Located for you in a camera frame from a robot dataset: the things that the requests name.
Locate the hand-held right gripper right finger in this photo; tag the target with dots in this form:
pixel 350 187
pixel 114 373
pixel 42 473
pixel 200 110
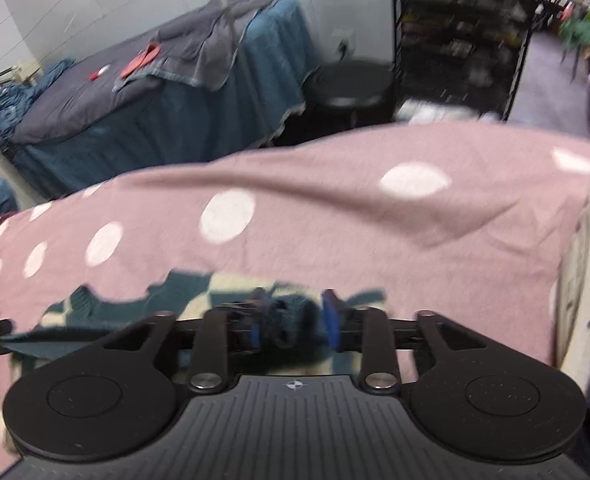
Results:
pixel 331 321

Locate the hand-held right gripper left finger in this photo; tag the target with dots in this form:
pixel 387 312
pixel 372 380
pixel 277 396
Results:
pixel 255 334

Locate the green cream checkered knit sweater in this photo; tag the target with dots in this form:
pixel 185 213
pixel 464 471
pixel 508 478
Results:
pixel 285 320

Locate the pink polka-dot blanket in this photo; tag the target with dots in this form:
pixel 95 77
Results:
pixel 325 220

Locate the teal bed cover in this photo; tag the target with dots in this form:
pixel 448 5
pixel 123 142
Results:
pixel 175 120

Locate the black round stool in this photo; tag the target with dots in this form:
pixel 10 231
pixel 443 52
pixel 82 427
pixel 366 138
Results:
pixel 350 85

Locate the white printed cloth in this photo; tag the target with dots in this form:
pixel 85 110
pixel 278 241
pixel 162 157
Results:
pixel 582 280

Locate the grey bed blanket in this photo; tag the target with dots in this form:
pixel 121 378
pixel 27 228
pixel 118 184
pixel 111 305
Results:
pixel 100 95

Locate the small red white item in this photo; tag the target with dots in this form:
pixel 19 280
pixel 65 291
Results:
pixel 97 74

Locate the red flat pouch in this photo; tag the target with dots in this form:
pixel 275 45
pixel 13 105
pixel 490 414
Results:
pixel 142 60

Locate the black metal storage rack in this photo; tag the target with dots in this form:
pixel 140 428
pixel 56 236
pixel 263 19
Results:
pixel 465 35

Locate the green plant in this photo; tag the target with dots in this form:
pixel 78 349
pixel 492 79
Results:
pixel 587 30

